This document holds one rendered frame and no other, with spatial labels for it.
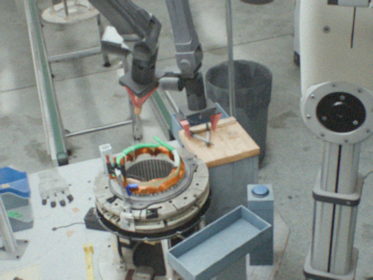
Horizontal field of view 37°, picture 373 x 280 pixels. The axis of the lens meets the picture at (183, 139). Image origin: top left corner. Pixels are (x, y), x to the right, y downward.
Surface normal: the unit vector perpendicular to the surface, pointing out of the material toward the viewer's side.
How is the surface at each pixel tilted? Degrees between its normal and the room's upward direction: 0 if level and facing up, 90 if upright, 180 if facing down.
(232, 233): 0
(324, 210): 90
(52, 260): 0
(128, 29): 114
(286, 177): 0
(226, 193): 90
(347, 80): 109
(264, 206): 90
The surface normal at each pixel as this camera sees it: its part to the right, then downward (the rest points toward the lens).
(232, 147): -0.08, -0.83
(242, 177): 0.33, 0.50
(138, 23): 0.86, 0.06
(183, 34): -0.33, 0.44
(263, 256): -0.07, 0.55
